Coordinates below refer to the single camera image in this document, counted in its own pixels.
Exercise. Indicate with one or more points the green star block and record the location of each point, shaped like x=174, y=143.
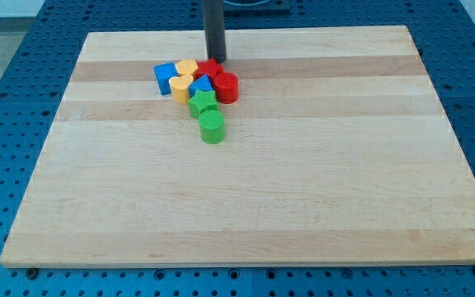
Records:
x=202, y=101

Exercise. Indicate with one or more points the blue triangle block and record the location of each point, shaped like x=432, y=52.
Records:
x=202, y=83

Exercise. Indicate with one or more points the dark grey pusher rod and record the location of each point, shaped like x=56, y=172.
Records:
x=213, y=19

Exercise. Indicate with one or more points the green cylinder block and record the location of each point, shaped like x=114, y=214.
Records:
x=212, y=130

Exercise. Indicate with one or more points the yellow hexagon block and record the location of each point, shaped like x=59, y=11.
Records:
x=186, y=67

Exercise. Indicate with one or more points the red cylinder block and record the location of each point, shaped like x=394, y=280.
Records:
x=226, y=87

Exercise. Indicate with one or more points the yellow heart block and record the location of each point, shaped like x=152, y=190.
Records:
x=179, y=86

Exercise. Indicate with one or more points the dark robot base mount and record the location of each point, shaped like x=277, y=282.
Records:
x=257, y=5

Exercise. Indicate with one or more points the blue cube block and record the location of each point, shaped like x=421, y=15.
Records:
x=163, y=73

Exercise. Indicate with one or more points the red star block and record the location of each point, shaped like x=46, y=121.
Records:
x=210, y=68

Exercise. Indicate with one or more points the wooden board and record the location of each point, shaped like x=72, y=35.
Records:
x=337, y=152

